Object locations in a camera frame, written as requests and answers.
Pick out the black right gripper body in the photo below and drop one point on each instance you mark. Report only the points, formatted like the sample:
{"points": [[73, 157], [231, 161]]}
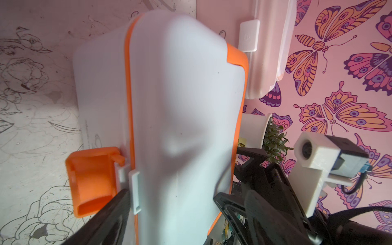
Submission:
{"points": [[336, 229]]}

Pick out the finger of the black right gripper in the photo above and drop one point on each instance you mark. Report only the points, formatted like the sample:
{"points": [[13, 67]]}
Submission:
{"points": [[254, 159], [230, 206]]}

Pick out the potted green plant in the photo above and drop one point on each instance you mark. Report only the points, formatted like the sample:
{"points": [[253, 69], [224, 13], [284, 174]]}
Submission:
{"points": [[267, 132]]}

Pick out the pink first aid box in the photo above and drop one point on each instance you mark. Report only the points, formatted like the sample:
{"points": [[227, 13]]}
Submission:
{"points": [[261, 29]]}

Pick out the grey and orange first aid box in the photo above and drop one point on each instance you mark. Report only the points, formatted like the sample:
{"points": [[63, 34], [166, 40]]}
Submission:
{"points": [[160, 102]]}

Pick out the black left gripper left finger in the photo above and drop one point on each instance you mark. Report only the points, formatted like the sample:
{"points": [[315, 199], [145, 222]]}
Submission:
{"points": [[108, 226]]}

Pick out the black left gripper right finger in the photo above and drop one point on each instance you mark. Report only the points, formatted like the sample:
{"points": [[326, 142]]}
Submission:
{"points": [[280, 221]]}

